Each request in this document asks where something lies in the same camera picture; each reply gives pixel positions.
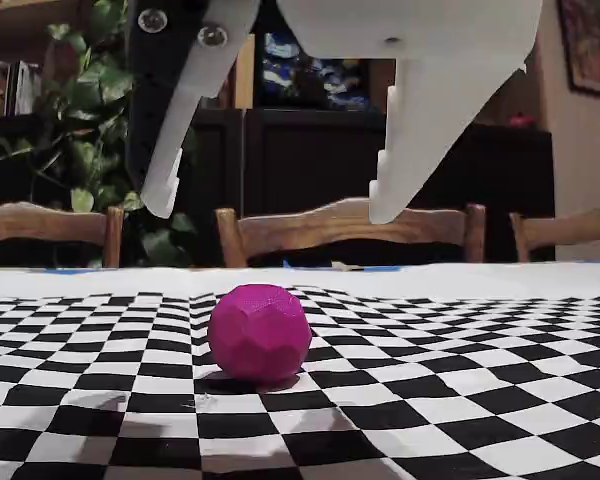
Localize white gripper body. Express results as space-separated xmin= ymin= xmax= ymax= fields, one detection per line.
xmin=274 ymin=0 xmax=544 ymax=69

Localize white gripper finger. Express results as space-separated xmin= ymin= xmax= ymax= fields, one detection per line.
xmin=367 ymin=57 xmax=527 ymax=226

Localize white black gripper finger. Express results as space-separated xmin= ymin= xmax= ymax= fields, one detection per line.
xmin=127 ymin=0 xmax=259 ymax=220

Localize pink faceted ball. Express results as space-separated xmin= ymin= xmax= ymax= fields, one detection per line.
xmin=207 ymin=283 xmax=313 ymax=386

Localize green leafy houseplant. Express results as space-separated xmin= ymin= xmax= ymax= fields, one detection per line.
xmin=0 ymin=0 xmax=204 ymax=269

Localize wooden chair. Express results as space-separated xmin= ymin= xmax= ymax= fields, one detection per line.
xmin=0 ymin=201 xmax=125 ymax=269
xmin=508 ymin=206 xmax=600 ymax=264
xmin=214 ymin=196 xmax=487 ymax=267

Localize blue starry picture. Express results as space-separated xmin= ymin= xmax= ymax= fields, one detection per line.
xmin=260 ymin=30 xmax=372 ymax=112

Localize black cabinet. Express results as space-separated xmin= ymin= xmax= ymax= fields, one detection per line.
xmin=0 ymin=106 xmax=557 ymax=266

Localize blue tape strip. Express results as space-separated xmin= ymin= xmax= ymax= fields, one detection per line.
xmin=281 ymin=260 xmax=407 ymax=274
xmin=43 ymin=266 xmax=104 ymax=276

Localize white upright books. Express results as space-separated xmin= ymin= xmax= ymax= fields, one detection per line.
xmin=7 ymin=58 xmax=45 ymax=117

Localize dark framed picture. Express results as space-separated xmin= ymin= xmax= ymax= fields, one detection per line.
xmin=556 ymin=0 xmax=600 ymax=105

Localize black white checkered cloth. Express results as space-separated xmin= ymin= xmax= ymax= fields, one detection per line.
xmin=0 ymin=259 xmax=600 ymax=480

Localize wooden wall shelf unit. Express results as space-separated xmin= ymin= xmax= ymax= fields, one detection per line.
xmin=0 ymin=0 xmax=399 ymax=114

